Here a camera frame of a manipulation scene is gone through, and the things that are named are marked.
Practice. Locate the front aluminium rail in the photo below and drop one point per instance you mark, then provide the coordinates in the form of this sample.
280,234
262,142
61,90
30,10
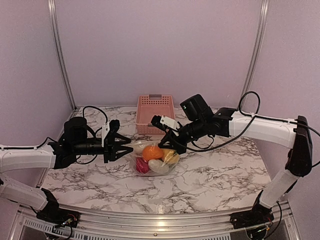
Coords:
108,225

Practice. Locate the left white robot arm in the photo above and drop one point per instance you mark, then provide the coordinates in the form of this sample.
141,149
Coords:
78,139

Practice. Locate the clear zip top bag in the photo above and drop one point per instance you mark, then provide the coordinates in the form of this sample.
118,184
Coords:
138,147

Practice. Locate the yellow fake lemon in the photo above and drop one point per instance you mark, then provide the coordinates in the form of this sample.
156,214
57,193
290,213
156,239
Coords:
170,156

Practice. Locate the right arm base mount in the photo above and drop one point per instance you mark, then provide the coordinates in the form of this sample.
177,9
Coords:
249,218

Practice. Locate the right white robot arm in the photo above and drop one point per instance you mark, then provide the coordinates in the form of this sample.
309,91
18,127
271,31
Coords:
285,145

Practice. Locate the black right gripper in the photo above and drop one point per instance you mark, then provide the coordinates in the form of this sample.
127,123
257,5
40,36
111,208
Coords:
175,144

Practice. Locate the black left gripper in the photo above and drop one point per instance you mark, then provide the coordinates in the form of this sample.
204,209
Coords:
109,149

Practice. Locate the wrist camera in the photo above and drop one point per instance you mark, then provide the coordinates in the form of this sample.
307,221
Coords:
108,132
162,121

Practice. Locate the pink plastic basket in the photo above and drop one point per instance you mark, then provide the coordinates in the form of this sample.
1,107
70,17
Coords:
150,105

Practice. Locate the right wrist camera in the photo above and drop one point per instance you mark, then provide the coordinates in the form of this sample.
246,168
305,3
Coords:
162,121

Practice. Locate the aluminium frame post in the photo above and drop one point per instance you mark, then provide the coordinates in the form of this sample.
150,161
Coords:
59,51
257,46

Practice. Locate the right aluminium frame post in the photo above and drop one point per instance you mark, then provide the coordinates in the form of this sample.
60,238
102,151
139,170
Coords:
257,46

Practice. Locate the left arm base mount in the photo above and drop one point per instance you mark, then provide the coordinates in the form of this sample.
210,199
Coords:
59,217

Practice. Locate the orange fake orange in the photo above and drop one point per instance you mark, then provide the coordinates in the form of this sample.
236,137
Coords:
152,152

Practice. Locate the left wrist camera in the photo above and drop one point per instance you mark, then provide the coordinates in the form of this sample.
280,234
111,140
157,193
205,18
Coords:
108,132

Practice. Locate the left aluminium frame post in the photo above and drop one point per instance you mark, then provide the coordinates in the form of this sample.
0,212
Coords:
59,51

